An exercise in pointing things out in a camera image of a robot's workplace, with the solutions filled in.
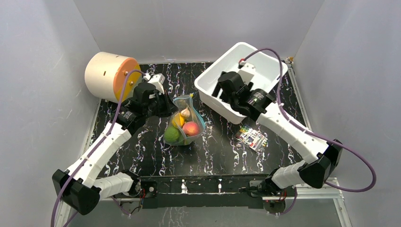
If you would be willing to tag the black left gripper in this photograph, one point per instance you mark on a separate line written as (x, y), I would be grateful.
(170, 108)

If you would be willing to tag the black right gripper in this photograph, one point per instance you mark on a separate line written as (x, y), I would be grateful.
(233, 102)

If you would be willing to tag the white toy garlic bulb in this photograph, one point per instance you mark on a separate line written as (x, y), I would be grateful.
(186, 113)

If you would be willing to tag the yellow toy mango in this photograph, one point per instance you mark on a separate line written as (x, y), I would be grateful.
(178, 121)

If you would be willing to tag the toy peach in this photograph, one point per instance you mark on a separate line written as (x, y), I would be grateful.
(191, 129)

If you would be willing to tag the green toy lime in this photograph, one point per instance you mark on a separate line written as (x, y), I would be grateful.
(171, 135)

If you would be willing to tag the clear zip top bag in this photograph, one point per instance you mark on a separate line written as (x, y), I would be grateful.
(183, 102)

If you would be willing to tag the white plastic bin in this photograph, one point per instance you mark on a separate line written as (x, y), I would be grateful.
(260, 69)

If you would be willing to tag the green toy cucumber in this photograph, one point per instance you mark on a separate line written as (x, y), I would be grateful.
(183, 141)

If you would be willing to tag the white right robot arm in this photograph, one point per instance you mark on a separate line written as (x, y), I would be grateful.
(319, 158)

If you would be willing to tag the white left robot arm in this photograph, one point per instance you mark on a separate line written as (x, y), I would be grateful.
(78, 186)

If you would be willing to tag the cream cylinder with orange face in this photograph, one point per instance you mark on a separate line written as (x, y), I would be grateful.
(105, 76)

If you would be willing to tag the pack of coloured markers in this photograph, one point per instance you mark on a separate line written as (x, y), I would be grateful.
(250, 139)

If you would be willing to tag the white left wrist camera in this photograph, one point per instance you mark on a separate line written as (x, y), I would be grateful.
(157, 80)

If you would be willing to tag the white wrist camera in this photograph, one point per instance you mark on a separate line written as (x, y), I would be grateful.
(246, 70)
(157, 80)

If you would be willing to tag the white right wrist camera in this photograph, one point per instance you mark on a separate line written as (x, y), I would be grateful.
(246, 70)

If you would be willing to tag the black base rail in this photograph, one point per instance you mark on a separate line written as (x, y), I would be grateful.
(200, 191)

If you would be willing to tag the aluminium frame rail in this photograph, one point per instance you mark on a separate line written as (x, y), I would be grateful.
(131, 204)

